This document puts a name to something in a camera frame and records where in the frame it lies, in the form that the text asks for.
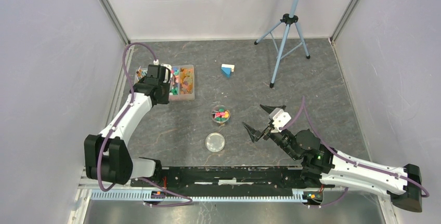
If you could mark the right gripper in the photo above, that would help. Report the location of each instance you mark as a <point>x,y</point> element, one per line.
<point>255,135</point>

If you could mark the clear round dish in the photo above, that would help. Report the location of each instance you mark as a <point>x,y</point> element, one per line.
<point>220,114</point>

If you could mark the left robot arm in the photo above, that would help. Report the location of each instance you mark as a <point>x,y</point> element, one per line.
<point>107,158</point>

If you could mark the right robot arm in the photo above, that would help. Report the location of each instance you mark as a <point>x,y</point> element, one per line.
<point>323,165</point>

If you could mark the round clear lid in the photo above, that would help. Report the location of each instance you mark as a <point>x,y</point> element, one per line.
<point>215,142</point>

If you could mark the blue white block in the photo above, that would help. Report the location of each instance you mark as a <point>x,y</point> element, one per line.
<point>227,69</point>

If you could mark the clear compartment candy box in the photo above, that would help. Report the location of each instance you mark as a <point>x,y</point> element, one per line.
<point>184,83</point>

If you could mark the blue tripod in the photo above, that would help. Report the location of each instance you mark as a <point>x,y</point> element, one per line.
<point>288,19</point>

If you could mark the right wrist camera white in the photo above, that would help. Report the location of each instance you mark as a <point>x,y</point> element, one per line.
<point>279,118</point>

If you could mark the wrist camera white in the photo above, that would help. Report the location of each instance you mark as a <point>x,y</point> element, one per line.
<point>279,118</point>
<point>167,68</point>

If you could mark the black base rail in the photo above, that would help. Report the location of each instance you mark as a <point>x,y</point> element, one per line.
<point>182,185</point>

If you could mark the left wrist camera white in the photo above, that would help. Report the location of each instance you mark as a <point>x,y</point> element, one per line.
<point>167,68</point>

